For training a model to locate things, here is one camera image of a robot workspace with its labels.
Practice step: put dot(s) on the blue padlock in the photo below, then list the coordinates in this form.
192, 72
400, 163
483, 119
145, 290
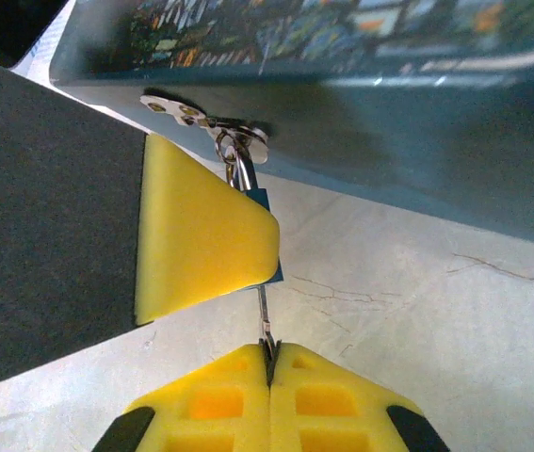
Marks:
259, 197

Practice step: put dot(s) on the silver metal hasp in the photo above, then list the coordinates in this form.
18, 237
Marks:
186, 113

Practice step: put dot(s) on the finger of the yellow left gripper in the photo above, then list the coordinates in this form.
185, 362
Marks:
191, 235

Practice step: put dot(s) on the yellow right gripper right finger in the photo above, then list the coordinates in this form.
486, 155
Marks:
332, 409

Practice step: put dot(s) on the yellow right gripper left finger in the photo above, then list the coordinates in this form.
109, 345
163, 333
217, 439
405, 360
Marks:
210, 409

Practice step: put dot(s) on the blue box with painting print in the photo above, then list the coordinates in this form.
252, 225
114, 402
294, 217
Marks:
389, 132

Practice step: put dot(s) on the silver key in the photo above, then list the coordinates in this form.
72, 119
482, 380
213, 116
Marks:
263, 306

